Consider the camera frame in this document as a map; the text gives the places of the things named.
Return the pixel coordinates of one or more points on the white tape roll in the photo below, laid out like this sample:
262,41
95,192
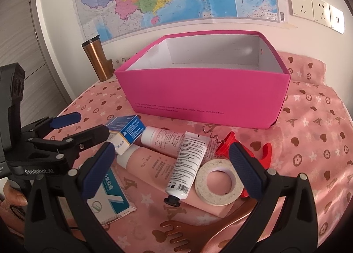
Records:
217,183

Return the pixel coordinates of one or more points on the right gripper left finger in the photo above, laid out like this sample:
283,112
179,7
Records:
46,228

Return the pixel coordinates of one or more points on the slim pink cream tube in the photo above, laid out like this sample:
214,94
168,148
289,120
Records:
169,142

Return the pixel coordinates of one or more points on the white wall socket panel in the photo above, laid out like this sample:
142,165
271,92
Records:
319,12

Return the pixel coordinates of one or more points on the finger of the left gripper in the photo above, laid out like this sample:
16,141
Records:
65,120
69,146

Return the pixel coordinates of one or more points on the person's left hand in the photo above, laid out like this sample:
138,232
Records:
11,208

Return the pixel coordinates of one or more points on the large pink lotion tube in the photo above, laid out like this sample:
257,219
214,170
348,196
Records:
155,169

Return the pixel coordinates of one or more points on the red corkscrew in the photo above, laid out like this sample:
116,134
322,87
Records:
251,170

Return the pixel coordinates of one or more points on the brown wooden comb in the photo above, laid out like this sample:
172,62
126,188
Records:
194,238

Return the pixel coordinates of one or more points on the teal white medicine box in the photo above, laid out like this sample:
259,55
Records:
111,202

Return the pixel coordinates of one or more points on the copper travel mug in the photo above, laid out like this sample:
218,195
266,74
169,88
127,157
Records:
101,65

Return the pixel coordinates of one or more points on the white hand cream tube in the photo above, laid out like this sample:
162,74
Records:
190,157

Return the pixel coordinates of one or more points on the pink cardboard storage box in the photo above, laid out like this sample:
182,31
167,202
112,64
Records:
227,77

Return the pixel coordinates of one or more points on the small blue medicine box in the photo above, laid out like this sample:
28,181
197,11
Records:
124,131

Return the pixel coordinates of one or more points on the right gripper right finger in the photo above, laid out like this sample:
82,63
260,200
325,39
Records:
284,218

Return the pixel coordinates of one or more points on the grey wooden door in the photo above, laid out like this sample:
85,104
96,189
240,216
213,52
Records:
22,42

